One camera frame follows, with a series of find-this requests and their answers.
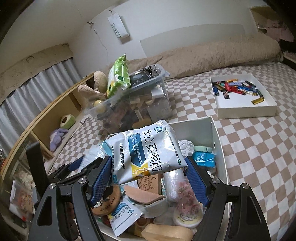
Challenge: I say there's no clear plastic storage bin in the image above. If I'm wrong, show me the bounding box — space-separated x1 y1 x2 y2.
85 64 173 133

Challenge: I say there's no purple plush toy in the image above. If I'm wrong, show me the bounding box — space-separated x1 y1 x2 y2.
50 128 68 152

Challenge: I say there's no panda cork coaster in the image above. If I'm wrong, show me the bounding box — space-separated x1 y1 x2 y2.
92 185 121 216

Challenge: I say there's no closet shelf with clothes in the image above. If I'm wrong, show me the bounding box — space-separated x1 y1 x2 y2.
250 6 295 62

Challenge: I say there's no brown folded duvet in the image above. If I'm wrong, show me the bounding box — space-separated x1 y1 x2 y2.
126 33 283 79

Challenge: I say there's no green white wipes pack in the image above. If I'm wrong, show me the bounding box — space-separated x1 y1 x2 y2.
107 54 131 98

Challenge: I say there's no framed doll picture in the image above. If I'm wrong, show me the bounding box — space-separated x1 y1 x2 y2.
10 166 34 221

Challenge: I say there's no shallow white tray box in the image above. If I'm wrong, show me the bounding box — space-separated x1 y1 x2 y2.
210 74 278 119

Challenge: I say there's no beige plush bunny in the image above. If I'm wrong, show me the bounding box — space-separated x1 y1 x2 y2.
78 71 108 101

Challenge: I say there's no wooden headboard shelf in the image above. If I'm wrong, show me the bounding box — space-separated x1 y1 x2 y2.
1 73 94 181

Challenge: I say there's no white crumpled cloth ball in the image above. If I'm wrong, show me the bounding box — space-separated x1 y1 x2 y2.
178 140 194 158

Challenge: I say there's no small blue white sachet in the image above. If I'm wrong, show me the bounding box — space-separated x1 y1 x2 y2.
107 198 144 237

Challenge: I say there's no white sweet hanging bag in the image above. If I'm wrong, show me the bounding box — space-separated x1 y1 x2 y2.
108 9 130 41

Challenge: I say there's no pink candy bag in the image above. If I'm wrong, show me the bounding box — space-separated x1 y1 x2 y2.
174 179 203 221

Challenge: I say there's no white shoes cardboard box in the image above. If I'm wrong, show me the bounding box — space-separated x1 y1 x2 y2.
87 116 232 241

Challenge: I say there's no green avocado plush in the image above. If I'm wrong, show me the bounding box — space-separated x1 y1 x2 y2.
60 114 76 130

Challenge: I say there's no blue foil sachet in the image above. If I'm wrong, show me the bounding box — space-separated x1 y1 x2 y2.
193 151 216 168

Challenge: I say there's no orange capped film roll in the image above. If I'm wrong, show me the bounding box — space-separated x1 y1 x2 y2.
163 168 184 203

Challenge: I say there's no white blue medicine sachet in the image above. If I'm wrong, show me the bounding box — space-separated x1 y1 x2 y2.
101 120 187 185

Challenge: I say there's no blue grey curtain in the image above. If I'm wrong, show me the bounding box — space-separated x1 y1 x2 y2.
1 59 81 155

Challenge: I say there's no yellow ball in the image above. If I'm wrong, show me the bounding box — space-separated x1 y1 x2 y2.
93 100 105 114

